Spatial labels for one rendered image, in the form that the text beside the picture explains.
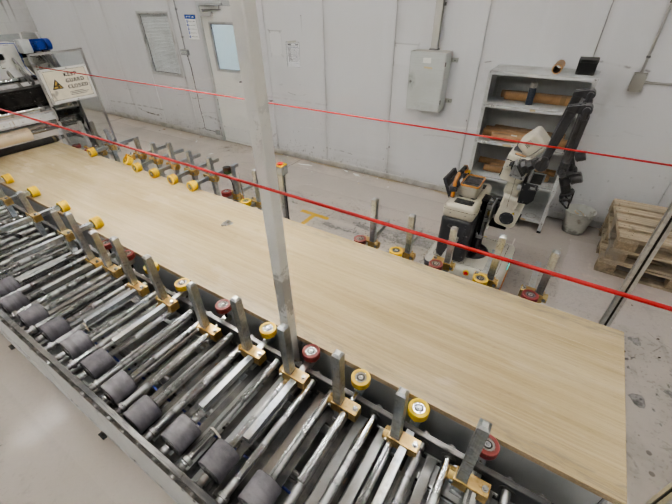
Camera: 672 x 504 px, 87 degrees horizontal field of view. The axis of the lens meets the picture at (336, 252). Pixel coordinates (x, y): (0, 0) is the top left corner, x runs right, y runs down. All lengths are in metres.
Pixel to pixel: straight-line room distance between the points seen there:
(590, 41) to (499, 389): 3.49
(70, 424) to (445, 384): 2.34
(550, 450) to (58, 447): 2.61
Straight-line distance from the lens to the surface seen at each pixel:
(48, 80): 4.99
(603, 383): 1.83
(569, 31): 4.41
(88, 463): 2.78
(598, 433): 1.68
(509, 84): 4.49
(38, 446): 3.02
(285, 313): 1.53
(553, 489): 1.75
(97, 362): 1.99
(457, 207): 2.96
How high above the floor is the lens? 2.17
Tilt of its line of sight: 36 degrees down
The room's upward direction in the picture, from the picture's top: 1 degrees counter-clockwise
